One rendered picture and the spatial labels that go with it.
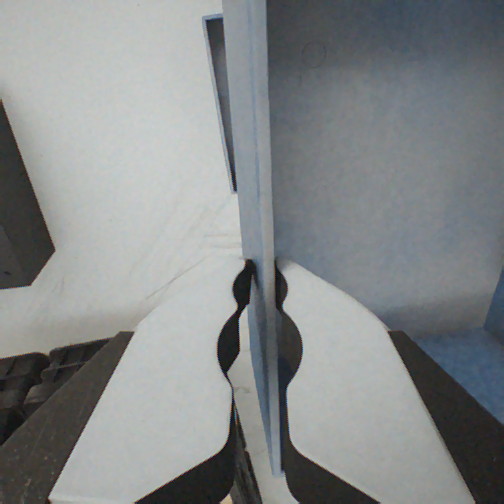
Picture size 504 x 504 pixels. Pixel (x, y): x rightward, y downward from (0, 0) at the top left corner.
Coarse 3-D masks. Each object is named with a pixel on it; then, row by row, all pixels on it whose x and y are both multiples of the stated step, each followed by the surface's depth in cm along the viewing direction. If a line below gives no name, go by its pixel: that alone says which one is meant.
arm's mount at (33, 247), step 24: (0, 120) 44; (0, 144) 44; (0, 168) 44; (24, 168) 49; (0, 192) 43; (24, 192) 48; (0, 216) 43; (24, 216) 48; (0, 240) 44; (24, 240) 47; (48, 240) 54; (0, 264) 45; (24, 264) 47; (0, 288) 47
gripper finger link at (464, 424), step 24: (408, 336) 8; (408, 360) 8; (432, 360) 8; (432, 384) 7; (456, 384) 7; (432, 408) 7; (456, 408) 7; (480, 408) 7; (456, 432) 6; (480, 432) 6; (456, 456) 6; (480, 456) 6; (480, 480) 6
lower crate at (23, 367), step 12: (0, 360) 63; (12, 360) 63; (24, 360) 63; (36, 360) 63; (48, 360) 64; (0, 372) 62; (12, 372) 61; (24, 372) 61; (36, 372) 62; (0, 384) 58; (12, 384) 59; (24, 384) 59; (36, 384) 61; (0, 396) 55; (12, 396) 55; (24, 396) 56
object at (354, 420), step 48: (288, 288) 10; (336, 288) 10; (288, 336) 9; (336, 336) 8; (384, 336) 8; (288, 384) 7; (336, 384) 7; (384, 384) 7; (288, 432) 6; (336, 432) 6; (384, 432) 6; (432, 432) 6; (288, 480) 7; (336, 480) 6; (384, 480) 6; (432, 480) 6
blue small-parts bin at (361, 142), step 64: (256, 0) 7; (320, 0) 13; (384, 0) 13; (448, 0) 14; (256, 64) 8; (320, 64) 14; (384, 64) 14; (448, 64) 15; (256, 128) 9; (320, 128) 15; (384, 128) 16; (448, 128) 16; (256, 192) 10; (320, 192) 17; (384, 192) 17; (448, 192) 18; (256, 256) 11; (320, 256) 18; (384, 256) 19; (448, 256) 20; (256, 320) 14; (384, 320) 21; (448, 320) 22; (256, 384) 19
